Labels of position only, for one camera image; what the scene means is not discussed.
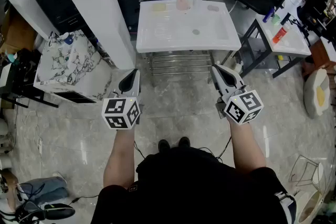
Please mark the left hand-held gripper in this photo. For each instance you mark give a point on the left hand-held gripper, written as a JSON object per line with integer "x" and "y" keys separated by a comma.
{"x": 118, "y": 108}

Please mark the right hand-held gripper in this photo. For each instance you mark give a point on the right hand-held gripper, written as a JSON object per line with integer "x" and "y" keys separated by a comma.
{"x": 244, "y": 107}

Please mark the person's right forearm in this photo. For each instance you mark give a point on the person's right forearm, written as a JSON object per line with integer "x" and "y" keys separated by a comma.
{"x": 246, "y": 147}

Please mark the person's left forearm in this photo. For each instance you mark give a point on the person's left forearm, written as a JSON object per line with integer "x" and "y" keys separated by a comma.
{"x": 119, "y": 157}

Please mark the small white bottle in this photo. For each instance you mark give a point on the small white bottle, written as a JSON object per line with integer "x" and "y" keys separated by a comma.
{"x": 238, "y": 67}

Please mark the metal sink rack stand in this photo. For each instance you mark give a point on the metal sink rack stand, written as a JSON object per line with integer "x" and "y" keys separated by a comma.
{"x": 181, "y": 67}

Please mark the metal sink drain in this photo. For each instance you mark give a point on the metal sink drain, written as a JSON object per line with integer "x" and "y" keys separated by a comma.
{"x": 196, "y": 32}

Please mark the white sink basin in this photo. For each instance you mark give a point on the white sink basin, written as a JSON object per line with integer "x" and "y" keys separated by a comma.
{"x": 168, "y": 44}

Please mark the marble pattern cabinet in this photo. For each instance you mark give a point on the marble pattern cabinet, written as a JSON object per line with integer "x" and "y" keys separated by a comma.
{"x": 76, "y": 70}

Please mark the person's left black shoe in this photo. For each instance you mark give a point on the person's left black shoe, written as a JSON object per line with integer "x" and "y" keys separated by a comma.
{"x": 164, "y": 145}

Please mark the person's black shoe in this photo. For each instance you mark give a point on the person's black shoe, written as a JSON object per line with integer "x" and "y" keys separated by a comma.
{"x": 164, "y": 145}
{"x": 184, "y": 142}

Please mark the orange bottle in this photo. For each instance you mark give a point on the orange bottle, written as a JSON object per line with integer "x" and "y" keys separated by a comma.
{"x": 279, "y": 35}

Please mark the person's right black shoe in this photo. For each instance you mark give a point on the person's right black shoe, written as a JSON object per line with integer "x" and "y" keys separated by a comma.
{"x": 184, "y": 142}

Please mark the blue and white mug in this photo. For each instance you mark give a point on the blue and white mug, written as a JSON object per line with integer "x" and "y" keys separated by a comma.
{"x": 69, "y": 38}

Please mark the green cup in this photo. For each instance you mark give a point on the green cup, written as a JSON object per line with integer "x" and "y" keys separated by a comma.
{"x": 275, "y": 19}

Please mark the pink cup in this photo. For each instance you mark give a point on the pink cup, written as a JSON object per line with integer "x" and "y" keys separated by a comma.
{"x": 182, "y": 4}

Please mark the egg shaped cushion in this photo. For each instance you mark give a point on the egg shaped cushion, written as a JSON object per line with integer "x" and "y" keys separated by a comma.
{"x": 315, "y": 97}

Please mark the brown wooden cabinet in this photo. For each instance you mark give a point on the brown wooden cabinet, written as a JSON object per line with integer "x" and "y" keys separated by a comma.
{"x": 320, "y": 55}

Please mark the white power strip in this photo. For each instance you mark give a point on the white power strip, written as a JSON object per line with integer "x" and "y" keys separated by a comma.
{"x": 40, "y": 145}

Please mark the black office printer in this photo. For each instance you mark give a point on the black office printer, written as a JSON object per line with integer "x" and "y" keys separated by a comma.
{"x": 57, "y": 5}

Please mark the person's black shirt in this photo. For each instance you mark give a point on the person's black shirt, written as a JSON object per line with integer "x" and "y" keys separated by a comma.
{"x": 189, "y": 186}

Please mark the folded blue jeans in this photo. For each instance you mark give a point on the folded blue jeans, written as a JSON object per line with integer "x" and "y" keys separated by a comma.
{"x": 44, "y": 190}

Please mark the black loose shoe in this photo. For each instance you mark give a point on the black loose shoe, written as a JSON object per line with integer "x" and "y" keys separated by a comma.
{"x": 59, "y": 212}

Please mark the cream round bucket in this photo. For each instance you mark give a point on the cream round bucket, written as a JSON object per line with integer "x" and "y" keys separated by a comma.
{"x": 309, "y": 207}

